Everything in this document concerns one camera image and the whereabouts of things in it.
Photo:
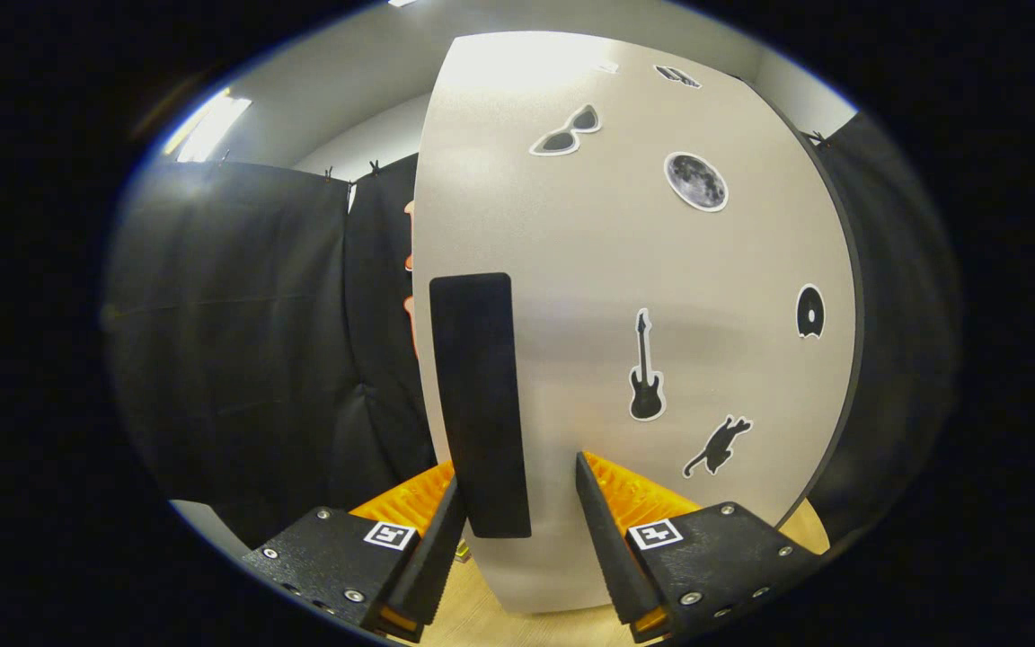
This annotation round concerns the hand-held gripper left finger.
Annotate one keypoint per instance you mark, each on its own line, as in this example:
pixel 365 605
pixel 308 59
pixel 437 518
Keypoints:
pixel 338 557

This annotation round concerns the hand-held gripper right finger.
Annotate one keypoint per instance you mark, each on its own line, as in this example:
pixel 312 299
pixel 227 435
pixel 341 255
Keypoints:
pixel 724 557

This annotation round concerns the beige shoe cabinet door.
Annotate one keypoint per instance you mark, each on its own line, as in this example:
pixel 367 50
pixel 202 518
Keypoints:
pixel 616 270

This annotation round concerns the black backdrop cloth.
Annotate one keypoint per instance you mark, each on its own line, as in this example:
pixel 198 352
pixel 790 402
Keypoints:
pixel 239 359

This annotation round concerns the long ceiling light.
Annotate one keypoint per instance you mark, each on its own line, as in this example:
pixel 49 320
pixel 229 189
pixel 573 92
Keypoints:
pixel 212 126

